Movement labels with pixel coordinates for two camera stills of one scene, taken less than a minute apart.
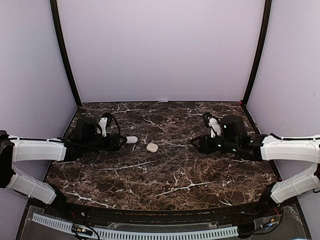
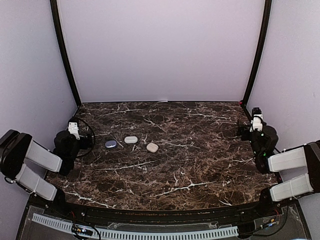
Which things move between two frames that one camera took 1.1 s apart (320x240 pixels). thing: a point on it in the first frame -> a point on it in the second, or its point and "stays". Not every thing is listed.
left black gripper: (114, 139) -> (84, 145)
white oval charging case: (132, 139) stays
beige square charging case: (152, 147) stays
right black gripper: (205, 143) -> (244, 129)
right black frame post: (267, 9) stays
